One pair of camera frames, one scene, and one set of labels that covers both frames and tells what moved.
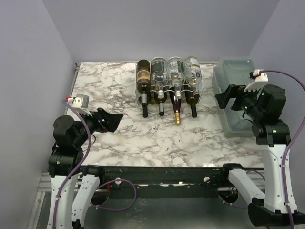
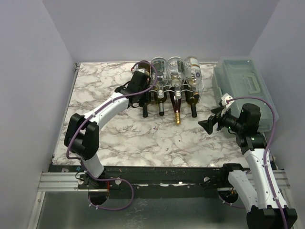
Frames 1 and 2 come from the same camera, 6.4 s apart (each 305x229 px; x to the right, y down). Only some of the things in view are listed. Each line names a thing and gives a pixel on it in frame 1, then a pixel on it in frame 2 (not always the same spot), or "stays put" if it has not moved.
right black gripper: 237,97 -> 215,121
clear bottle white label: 193,76 stays put
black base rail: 165,182 stays put
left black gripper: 112,119 -> 144,99
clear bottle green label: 176,67 stays put
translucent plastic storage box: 228,71 stays put
